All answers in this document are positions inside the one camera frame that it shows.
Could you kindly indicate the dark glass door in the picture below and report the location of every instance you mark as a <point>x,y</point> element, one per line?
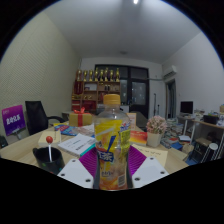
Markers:
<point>138,90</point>

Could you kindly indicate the tan paper envelope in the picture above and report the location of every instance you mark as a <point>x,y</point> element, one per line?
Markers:
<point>153,155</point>
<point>43,139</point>

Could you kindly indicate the teal book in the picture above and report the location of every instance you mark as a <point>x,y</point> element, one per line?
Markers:
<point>89,152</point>

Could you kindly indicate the purple sign board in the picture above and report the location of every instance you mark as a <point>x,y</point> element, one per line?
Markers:
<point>13,120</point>

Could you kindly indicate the yellow gift box red ribbon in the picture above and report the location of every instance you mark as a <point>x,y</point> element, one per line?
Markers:
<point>80,119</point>

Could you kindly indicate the wooden shelf unit with trophies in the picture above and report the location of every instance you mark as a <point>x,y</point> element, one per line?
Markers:
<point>95,95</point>

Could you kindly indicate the orange book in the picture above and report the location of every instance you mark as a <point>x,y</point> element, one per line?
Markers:
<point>138,137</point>

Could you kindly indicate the red ball white stick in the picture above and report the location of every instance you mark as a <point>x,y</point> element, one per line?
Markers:
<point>49,139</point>

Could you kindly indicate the white wall air conditioner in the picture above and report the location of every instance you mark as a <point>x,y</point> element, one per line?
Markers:
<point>170,71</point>

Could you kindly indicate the pink flowers in white pot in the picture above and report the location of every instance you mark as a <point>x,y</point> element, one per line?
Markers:
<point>156,128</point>

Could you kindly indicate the black office chair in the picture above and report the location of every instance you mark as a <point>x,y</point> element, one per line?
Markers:
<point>3,141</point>
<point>36,116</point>

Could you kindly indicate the black tripod stand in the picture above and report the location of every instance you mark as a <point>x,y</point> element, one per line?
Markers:
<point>154,106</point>

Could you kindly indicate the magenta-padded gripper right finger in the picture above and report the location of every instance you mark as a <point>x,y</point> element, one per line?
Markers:
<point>138,161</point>

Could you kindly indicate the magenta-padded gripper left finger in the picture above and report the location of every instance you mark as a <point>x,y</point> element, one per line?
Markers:
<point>87,161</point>

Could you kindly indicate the tan standing card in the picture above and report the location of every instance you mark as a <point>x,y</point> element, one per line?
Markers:
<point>132,120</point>

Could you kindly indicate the white booklet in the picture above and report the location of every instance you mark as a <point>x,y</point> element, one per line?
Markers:
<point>76,144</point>

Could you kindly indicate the black computer monitor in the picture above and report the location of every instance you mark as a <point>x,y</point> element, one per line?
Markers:
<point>186,107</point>

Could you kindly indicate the yellow-label drink bottle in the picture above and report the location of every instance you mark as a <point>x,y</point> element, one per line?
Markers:
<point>111,143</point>

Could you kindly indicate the white round stool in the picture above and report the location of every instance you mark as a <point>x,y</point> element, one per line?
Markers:
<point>212,146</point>

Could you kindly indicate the pile of books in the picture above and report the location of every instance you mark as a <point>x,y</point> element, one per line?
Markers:
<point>173,131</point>

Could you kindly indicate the wooden side desk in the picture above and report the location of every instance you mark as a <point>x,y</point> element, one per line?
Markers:
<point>210,126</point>

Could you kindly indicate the black polka-dot mug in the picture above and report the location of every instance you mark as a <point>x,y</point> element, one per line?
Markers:
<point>50,165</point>

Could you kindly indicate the blue printed book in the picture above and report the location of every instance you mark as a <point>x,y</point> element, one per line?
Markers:
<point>66,130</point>

